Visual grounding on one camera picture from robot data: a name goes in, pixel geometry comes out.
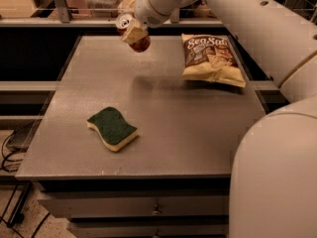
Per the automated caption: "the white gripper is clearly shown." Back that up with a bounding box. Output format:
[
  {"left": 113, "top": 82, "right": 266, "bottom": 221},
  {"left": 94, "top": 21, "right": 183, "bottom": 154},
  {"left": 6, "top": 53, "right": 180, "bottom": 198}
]
[{"left": 121, "top": 0, "right": 182, "bottom": 45}]

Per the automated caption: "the red coke can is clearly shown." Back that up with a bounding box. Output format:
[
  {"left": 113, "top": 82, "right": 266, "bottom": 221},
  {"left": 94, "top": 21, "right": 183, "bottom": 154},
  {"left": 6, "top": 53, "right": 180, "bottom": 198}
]
[{"left": 116, "top": 12, "right": 151, "bottom": 53}]

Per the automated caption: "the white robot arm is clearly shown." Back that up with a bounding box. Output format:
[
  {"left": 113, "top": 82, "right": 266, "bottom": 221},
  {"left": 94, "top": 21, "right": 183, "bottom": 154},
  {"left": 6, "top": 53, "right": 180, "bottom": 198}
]
[{"left": 134, "top": 0, "right": 317, "bottom": 238}]

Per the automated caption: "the clear plastic container background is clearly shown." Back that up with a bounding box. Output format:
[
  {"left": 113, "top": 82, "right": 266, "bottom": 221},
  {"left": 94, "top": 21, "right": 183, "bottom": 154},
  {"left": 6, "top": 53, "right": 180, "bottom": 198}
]
[{"left": 84, "top": 0, "right": 122, "bottom": 18}]

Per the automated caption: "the metal railing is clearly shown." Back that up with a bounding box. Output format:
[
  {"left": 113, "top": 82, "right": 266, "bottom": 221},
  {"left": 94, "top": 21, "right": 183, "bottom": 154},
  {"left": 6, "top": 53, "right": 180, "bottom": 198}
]
[{"left": 0, "top": 0, "right": 317, "bottom": 29}]

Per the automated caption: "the sea salt chips bag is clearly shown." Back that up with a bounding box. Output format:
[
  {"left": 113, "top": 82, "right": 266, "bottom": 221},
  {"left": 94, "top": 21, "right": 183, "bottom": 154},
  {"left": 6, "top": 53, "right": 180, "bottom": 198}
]
[{"left": 181, "top": 34, "right": 246, "bottom": 88}]

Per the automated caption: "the green yellow sponge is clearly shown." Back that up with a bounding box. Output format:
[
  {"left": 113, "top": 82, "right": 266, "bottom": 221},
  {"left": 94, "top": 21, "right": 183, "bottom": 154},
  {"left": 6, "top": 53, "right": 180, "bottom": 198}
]
[{"left": 87, "top": 107, "right": 139, "bottom": 152}]

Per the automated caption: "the grey drawer cabinet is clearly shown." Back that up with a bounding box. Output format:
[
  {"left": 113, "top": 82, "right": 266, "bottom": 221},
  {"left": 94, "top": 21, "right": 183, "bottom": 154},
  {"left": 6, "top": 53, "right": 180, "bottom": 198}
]
[{"left": 15, "top": 34, "right": 290, "bottom": 238}]

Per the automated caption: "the upper grey drawer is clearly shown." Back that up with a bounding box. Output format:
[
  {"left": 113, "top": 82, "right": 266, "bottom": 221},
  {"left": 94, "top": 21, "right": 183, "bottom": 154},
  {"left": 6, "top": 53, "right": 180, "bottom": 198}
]
[{"left": 38, "top": 191, "right": 229, "bottom": 219}]

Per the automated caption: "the grey drawer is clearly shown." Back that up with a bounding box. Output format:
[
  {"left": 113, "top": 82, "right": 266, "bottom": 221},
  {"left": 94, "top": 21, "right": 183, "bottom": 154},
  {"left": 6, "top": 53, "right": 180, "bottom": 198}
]
[
  {"left": 38, "top": 191, "right": 229, "bottom": 219},
  {"left": 67, "top": 216, "right": 229, "bottom": 238}
]

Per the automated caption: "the lower grey drawer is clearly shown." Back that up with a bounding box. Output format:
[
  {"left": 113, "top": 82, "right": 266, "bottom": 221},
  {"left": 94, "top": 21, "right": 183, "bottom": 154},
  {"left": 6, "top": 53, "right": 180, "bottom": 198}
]
[{"left": 67, "top": 216, "right": 229, "bottom": 238}]

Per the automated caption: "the black cables left floor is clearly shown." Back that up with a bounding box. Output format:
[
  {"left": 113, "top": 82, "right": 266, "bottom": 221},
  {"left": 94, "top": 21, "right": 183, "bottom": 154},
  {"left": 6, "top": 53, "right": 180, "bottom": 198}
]
[{"left": 0, "top": 121, "right": 51, "bottom": 238}]

